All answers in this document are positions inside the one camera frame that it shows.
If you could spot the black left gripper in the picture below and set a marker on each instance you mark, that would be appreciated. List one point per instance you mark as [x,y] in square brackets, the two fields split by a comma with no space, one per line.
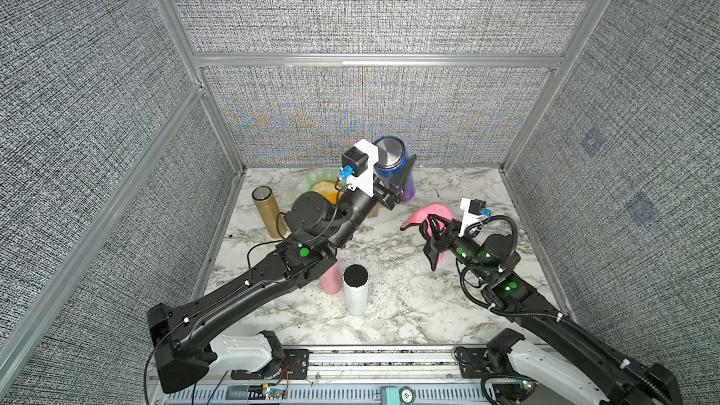
[389,191]

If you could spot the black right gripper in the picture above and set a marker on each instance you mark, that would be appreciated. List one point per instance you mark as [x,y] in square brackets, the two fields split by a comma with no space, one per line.
[445,240]

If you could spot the pink cloth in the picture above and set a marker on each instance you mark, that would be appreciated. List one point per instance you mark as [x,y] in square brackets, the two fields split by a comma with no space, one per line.
[422,215]

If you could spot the blue thermos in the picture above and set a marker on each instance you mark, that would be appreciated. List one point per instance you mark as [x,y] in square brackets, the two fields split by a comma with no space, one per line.
[393,156]

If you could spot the white thermos black lid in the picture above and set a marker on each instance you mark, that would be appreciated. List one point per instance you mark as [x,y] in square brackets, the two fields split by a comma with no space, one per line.
[356,289]

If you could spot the gold gradient thermos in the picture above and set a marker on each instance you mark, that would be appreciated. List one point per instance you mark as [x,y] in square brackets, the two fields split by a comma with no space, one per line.
[267,206]

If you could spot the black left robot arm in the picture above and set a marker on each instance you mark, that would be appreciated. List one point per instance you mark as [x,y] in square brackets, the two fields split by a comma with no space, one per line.
[182,336]

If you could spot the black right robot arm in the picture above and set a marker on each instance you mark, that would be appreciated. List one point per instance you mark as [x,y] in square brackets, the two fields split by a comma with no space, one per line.
[586,370]

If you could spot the pink thermos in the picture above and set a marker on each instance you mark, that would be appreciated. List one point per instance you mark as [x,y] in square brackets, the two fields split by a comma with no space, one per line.
[331,281]

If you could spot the orange bread bun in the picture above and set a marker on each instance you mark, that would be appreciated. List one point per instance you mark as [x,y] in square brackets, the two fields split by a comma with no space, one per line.
[328,189]

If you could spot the green scalloped plate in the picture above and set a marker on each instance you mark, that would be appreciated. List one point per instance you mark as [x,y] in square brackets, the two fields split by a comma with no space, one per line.
[314,177]

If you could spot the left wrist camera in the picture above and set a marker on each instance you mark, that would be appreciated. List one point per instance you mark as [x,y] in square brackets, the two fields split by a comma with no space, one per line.
[357,167]

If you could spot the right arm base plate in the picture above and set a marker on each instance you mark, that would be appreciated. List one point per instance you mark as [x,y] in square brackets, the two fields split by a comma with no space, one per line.
[479,363]

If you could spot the aluminium front rail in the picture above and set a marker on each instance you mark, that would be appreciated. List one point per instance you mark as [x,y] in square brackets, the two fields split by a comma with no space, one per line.
[406,374]

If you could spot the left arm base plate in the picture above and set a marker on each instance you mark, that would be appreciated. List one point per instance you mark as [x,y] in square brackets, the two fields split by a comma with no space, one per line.
[294,366]

